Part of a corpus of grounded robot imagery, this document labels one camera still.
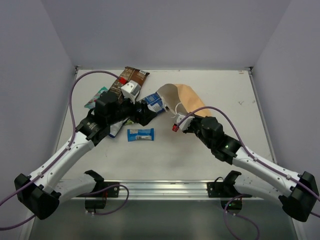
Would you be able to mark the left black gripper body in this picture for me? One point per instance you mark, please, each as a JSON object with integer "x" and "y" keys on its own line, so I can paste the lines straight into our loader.
{"x": 139, "y": 114}

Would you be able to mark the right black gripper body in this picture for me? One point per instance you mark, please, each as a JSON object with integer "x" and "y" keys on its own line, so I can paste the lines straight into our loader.
{"x": 195, "y": 126}

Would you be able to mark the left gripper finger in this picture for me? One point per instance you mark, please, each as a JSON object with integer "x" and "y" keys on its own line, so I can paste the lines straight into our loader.
{"x": 144, "y": 106}
{"x": 145, "y": 117}

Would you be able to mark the blue kettle chips bag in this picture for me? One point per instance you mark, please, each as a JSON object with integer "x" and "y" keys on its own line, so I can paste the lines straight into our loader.
{"x": 154, "y": 103}

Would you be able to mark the green snack packet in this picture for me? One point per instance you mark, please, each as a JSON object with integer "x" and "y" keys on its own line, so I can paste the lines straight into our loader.
{"x": 129, "y": 122}

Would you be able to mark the dark blue snack packet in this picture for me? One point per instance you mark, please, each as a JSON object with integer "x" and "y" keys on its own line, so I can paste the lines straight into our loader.
{"x": 115, "y": 128}

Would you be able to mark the brown paper bag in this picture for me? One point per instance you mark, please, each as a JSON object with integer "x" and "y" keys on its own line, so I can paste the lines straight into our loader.
{"x": 179, "y": 99}

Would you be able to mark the black snack bag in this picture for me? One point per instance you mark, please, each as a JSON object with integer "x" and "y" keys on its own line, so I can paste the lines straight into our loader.
{"x": 128, "y": 74}

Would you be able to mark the teal snack packet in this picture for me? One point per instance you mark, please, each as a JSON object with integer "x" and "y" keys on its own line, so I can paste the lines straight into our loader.
{"x": 92, "y": 102}

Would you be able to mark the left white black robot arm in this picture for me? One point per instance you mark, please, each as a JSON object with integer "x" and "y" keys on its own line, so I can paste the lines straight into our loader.
{"x": 37, "y": 191}

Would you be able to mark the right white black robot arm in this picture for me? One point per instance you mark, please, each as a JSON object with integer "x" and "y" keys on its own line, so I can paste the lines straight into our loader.
{"x": 297, "y": 193}

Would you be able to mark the right black controller box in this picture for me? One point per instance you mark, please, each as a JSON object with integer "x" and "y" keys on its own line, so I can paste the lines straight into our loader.
{"x": 235, "y": 205}

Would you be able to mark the black controller box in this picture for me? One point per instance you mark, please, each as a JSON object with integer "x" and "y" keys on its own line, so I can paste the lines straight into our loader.
{"x": 92, "y": 205}
{"x": 235, "y": 205}

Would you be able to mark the left black controller box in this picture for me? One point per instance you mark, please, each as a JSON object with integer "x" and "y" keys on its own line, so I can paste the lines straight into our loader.
{"x": 92, "y": 205}

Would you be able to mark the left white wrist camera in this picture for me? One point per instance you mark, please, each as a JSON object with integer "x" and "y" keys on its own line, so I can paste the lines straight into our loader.
{"x": 131, "y": 90}

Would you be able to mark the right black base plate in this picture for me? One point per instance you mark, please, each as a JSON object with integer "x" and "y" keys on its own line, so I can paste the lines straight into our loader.
{"x": 221, "y": 188}

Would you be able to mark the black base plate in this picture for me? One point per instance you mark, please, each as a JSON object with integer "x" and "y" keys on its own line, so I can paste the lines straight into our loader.
{"x": 104, "y": 189}
{"x": 221, "y": 188}

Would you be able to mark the aluminium mounting rail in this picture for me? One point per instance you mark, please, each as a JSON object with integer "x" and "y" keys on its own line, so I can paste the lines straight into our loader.
{"x": 188, "y": 190}

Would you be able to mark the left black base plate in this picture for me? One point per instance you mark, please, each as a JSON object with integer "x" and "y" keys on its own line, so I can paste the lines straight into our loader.
{"x": 104, "y": 189}

